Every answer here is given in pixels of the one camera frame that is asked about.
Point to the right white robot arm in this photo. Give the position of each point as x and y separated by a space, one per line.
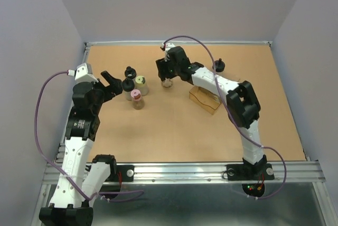
240 100

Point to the amber clear organizer box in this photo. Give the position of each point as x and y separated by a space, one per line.
209 93

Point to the pink cap spice bottle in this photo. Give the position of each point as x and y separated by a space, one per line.
137 99

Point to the aluminium back rail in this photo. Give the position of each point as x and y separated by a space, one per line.
177 42

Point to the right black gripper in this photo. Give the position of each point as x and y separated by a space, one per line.
161 65

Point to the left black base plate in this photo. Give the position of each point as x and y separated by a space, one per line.
122 173

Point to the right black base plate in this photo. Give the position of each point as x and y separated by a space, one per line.
242 172

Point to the green cap spice bottle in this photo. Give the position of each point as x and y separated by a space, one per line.
141 85

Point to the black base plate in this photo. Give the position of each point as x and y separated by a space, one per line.
242 172
122 173

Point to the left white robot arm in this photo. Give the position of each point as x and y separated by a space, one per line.
75 194

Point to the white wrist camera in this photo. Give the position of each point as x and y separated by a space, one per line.
84 74
165 47

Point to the aluminium front rail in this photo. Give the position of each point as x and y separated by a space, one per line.
213 173

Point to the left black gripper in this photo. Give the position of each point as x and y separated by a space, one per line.
115 87

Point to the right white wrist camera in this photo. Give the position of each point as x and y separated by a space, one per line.
165 47

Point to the aluminium left side rail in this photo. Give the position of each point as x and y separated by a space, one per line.
61 150

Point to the aluminium rail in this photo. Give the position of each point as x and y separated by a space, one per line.
177 42
213 173
61 150

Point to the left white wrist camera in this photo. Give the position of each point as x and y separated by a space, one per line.
84 74

